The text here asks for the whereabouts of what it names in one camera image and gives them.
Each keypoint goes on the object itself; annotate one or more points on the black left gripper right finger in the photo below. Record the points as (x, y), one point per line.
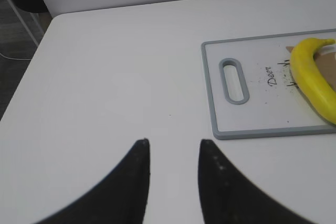
(227, 196)

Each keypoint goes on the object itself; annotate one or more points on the white grey-rimmed cutting board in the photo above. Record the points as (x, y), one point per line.
(251, 92)

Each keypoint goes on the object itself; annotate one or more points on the white table leg frame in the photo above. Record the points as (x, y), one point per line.
(21, 32)

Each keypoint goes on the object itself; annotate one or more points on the yellow plastic banana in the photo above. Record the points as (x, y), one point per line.
(310, 80)

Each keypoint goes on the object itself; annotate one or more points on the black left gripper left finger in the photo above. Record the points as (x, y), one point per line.
(121, 197)

